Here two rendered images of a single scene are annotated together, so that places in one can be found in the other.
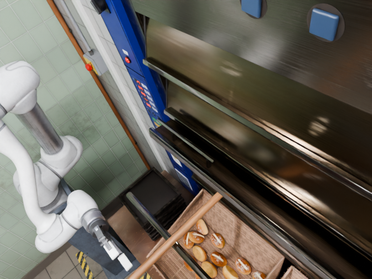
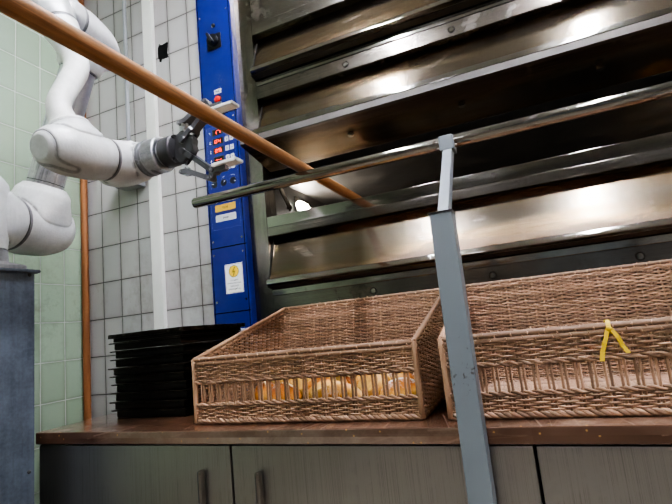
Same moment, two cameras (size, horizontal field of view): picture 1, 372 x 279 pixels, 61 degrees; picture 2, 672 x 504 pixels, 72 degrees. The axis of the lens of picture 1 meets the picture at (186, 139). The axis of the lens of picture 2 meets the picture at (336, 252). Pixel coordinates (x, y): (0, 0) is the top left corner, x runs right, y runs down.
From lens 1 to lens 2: 187 cm
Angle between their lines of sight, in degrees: 69
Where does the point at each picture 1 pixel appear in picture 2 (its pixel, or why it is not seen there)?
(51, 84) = not seen: hidden behind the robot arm
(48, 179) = (17, 206)
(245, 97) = (367, 21)
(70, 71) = not seen: hidden behind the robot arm
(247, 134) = (366, 83)
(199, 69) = (319, 37)
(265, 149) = (388, 79)
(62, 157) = (58, 194)
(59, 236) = (94, 137)
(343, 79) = not seen: outside the picture
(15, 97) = (102, 32)
